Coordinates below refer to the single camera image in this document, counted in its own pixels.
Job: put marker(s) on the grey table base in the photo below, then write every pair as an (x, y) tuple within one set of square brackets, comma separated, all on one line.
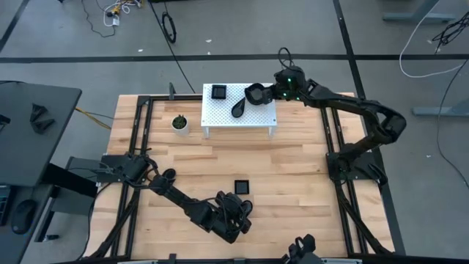
[(417, 16), (439, 111)]

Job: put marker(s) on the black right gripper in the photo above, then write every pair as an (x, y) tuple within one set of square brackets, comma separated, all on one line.
[(280, 94)]

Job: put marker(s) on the small plant in white pot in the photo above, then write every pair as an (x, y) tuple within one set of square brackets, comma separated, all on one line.
[(179, 122)]

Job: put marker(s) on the black square mini plate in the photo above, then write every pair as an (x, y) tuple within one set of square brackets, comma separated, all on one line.
[(242, 187), (219, 92)]

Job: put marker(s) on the grey control box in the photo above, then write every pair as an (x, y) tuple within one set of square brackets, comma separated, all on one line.
[(78, 163)]

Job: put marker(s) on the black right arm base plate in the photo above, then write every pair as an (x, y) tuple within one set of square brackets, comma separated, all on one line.
[(362, 174)]

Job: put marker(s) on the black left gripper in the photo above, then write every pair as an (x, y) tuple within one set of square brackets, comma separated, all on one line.
[(229, 216)]

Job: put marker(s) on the black leaf mini plate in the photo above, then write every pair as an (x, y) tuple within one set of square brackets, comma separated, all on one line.
[(256, 96)]

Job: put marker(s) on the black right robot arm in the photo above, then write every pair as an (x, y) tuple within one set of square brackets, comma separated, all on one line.
[(340, 104)]

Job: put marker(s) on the dark keyboard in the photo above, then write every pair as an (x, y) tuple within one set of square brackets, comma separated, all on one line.
[(3, 205)]

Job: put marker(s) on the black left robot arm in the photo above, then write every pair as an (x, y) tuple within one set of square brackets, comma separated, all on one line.
[(183, 201)]

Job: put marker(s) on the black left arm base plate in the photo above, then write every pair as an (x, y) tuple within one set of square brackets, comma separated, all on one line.
[(106, 176)]

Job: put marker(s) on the black desk support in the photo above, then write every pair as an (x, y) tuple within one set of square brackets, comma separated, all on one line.
[(69, 181)]

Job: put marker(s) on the white perforated metal riser shelf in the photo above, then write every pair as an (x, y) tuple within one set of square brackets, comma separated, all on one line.
[(220, 117)]

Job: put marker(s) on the black computer mouse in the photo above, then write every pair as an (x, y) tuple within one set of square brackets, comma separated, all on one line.
[(23, 216)]

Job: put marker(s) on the black aluminium table frame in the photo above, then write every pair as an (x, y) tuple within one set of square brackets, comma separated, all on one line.
[(165, 98)]

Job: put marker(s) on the black printed gripper part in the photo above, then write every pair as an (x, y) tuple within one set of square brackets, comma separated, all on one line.
[(38, 110), (3, 119), (42, 126)]

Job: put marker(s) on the dark grey desk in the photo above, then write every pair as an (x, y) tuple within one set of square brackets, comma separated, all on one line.
[(22, 154)]

